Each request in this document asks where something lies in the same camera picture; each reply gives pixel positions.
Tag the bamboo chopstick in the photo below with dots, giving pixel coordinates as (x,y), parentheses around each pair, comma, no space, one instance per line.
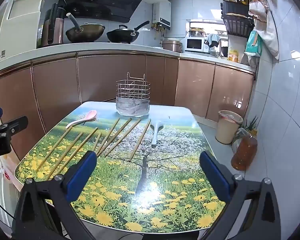
(54,150)
(123,137)
(115,137)
(80,147)
(64,156)
(108,137)
(140,140)
(97,142)

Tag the black wall rack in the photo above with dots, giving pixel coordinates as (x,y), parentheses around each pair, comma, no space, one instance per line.
(237,22)

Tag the beige trash bin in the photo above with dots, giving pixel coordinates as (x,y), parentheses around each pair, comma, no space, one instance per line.
(227,130)

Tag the teal package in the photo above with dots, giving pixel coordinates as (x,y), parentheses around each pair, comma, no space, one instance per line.
(253,43)

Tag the yellow pot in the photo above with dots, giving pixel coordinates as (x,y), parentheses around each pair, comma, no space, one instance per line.
(197,32)

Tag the black wok with lid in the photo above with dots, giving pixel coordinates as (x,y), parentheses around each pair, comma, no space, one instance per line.
(122,35)

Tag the orange oil jug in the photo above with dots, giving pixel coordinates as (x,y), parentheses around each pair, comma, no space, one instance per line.
(243,152)

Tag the pink ceramic spoon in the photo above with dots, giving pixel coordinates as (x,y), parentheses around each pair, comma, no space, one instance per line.
(88,116)

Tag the white kitchen countertop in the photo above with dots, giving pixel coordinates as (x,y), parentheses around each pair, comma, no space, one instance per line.
(65,48)

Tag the white red plastic bag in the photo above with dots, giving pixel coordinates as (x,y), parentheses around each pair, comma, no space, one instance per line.
(10,170)

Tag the yellow oil bottle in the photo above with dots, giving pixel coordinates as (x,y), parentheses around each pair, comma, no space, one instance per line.
(233,55)

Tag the grey cloth wrap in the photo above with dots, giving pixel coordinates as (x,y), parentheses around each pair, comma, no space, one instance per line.
(132,107)

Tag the green onions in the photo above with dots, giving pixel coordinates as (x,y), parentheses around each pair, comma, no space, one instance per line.
(251,125)

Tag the white hanging plastic bags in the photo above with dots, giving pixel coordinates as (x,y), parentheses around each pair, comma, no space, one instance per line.
(267,35)

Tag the copper rice cooker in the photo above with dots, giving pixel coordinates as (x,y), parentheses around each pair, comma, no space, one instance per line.
(172,45)

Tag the white refrigerator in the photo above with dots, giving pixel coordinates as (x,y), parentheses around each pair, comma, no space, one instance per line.
(20,30)

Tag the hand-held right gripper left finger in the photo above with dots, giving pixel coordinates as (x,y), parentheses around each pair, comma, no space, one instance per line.
(81,175)

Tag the hanging towel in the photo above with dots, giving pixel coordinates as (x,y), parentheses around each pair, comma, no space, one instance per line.
(213,40)

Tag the white ceramic spoon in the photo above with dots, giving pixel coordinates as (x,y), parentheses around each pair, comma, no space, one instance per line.
(156,130)

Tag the bronze wok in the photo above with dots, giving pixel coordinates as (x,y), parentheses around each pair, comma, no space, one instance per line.
(86,32)

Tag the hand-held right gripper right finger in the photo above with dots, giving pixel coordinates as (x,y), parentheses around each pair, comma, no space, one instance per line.
(215,177)

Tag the white microwave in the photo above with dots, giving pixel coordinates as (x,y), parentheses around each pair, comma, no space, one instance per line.
(196,45)

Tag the white water heater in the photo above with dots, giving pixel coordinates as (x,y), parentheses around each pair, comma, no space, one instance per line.
(162,13)

